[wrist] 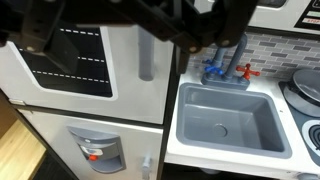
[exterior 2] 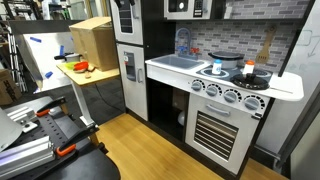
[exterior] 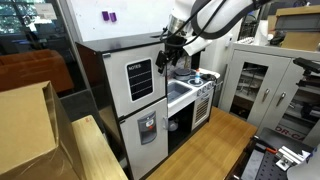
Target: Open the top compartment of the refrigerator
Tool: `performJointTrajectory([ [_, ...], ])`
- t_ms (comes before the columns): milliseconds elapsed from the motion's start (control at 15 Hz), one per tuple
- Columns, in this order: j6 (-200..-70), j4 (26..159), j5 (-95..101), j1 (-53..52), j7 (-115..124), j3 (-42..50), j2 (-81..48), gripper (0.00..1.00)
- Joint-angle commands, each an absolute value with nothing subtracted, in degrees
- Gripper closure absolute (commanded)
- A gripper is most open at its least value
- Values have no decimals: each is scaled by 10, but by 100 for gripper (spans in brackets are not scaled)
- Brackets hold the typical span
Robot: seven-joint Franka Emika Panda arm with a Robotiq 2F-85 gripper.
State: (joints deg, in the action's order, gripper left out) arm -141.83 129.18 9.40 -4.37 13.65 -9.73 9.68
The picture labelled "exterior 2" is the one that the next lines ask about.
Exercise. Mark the white fridge door notes chalkboard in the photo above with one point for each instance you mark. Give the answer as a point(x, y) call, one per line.
point(115, 23)

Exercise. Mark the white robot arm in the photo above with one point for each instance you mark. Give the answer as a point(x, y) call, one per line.
point(8, 131)

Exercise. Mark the black white toy kitchen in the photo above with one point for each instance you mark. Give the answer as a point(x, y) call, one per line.
point(160, 33)

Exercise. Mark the large brown cardboard box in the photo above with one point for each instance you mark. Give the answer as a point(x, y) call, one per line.
point(96, 46)

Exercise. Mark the toy microwave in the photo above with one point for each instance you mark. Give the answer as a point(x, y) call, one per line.
point(186, 10)

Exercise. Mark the grey toy faucet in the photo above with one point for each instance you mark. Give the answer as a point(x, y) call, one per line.
point(183, 33)

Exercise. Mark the wooden toy piece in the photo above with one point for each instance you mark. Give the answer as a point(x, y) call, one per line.
point(90, 69)

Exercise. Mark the red toy bowl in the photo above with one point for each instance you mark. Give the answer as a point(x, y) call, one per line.
point(81, 66)

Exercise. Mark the blue magnet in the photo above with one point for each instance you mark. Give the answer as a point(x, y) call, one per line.
point(48, 75)
point(35, 40)
point(61, 50)

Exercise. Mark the grey toy sink basin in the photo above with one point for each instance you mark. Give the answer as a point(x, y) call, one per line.
point(176, 62)

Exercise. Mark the light wooden table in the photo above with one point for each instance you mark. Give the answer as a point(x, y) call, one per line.
point(96, 77)

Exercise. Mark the green toy piece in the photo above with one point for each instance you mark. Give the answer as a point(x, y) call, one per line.
point(69, 65)

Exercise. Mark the white panel with blue magnets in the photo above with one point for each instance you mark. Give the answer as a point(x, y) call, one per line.
point(43, 60)

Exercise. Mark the white fridge door water dispenser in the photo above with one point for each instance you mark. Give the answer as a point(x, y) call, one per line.
point(131, 96)

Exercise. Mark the grey stove knob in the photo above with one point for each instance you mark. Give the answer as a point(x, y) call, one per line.
point(230, 96)
point(196, 86)
point(212, 90)
point(252, 103)

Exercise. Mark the white bottle blue cap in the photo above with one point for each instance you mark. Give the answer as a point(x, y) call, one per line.
point(216, 68)

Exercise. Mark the grey toy pot with lid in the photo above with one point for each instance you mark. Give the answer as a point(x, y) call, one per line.
point(226, 58)

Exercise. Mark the metal folding ladder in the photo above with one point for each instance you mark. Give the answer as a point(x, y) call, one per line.
point(15, 63)

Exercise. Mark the black clamp orange tip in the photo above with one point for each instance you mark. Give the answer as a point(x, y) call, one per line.
point(76, 136)
point(50, 105)

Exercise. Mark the white bottle orange cap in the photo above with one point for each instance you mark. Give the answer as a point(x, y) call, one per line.
point(248, 68)

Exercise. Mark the small printed cardboard box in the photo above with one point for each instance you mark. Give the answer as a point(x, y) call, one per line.
point(8, 88)

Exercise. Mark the wooden slotted spatula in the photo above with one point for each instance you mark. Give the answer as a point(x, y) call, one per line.
point(263, 56)

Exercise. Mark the black pan lid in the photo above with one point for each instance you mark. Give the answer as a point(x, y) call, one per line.
point(250, 82)

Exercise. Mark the black perforated mounting board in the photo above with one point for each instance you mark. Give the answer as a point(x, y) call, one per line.
point(86, 166)

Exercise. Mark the large white whiteboard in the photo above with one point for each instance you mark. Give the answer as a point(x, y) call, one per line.
point(300, 60)

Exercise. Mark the long aluminium extrusion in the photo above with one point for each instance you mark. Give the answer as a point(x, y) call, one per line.
point(23, 155)

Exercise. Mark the white oven door with slats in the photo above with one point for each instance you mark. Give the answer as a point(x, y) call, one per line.
point(246, 140)

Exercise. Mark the small aluminium bracket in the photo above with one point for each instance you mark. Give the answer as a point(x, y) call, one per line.
point(21, 116)

